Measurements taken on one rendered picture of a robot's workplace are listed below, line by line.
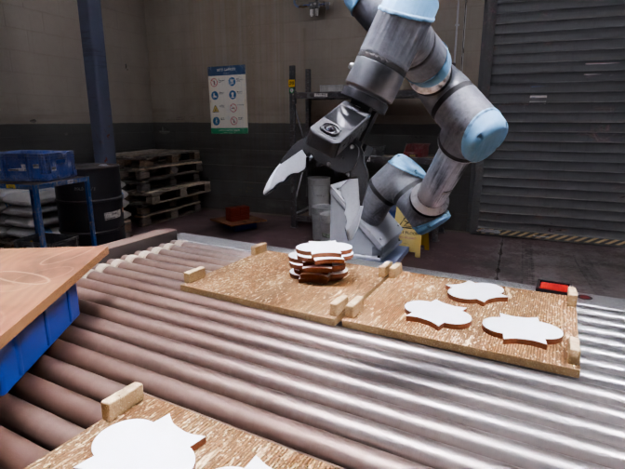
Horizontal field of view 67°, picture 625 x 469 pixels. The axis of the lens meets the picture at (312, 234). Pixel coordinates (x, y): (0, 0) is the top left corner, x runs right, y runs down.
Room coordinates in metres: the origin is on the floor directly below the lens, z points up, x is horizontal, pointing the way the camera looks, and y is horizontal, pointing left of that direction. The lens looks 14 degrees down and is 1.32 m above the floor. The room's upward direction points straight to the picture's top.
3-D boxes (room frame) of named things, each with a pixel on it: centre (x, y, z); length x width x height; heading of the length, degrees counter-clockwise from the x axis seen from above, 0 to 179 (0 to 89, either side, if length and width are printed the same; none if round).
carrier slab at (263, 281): (1.11, 0.05, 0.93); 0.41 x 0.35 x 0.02; 61
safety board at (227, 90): (6.70, 1.17, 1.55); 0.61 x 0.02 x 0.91; 67
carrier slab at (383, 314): (0.91, -0.32, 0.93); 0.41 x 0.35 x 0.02; 62
